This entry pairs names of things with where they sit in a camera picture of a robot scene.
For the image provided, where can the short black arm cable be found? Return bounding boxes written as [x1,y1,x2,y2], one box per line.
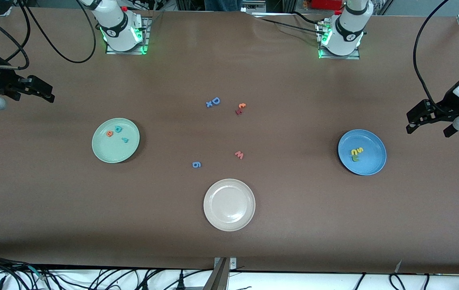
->
[0,8,31,71]

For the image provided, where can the red box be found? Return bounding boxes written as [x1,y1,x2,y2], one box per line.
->
[309,0,345,10]

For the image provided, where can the metal post with bracket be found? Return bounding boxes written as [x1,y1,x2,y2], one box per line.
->
[203,257,237,290]

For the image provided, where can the beige plate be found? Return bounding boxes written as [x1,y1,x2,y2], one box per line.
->
[203,178,256,232]

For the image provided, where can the green tipped cable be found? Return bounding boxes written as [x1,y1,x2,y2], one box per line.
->
[27,265,49,281]

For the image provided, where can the black cables on table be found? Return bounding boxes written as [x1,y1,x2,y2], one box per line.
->
[254,12,327,36]

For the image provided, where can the pale green plate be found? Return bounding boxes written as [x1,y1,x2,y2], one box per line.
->
[91,118,141,164]

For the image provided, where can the long black arm cable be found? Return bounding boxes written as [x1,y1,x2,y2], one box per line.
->
[413,0,449,109]
[22,0,96,64]

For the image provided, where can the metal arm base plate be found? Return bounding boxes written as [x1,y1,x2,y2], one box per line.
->
[317,22,361,60]
[105,16,151,55]

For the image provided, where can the blue plate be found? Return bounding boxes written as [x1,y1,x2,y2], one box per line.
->
[337,129,387,176]

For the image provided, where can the person in blue jeans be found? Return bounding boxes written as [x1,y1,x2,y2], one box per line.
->
[205,0,243,12]

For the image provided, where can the table cover sheet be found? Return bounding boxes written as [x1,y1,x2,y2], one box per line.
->
[0,7,459,274]

